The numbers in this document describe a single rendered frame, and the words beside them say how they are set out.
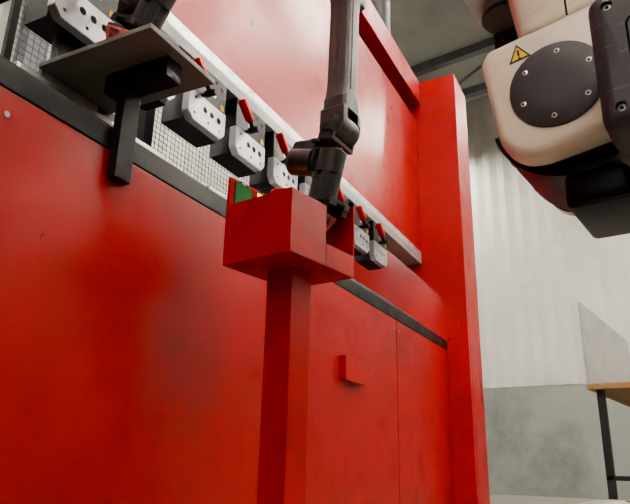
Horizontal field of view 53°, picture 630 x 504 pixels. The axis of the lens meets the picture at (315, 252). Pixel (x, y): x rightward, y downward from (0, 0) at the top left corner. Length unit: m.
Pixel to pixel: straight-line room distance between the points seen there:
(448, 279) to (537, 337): 5.58
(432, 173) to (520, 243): 5.74
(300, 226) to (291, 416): 0.33
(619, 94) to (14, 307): 0.80
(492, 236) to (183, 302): 8.05
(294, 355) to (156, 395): 0.26
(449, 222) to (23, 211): 2.45
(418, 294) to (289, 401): 2.07
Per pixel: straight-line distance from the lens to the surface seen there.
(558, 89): 0.76
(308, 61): 2.28
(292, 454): 1.12
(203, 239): 1.33
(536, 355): 8.59
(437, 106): 3.49
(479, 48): 8.91
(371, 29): 3.00
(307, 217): 1.13
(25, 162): 1.04
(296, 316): 1.14
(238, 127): 1.74
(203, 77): 1.23
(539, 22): 0.82
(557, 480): 8.46
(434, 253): 3.16
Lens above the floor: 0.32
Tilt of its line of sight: 19 degrees up
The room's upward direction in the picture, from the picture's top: 1 degrees clockwise
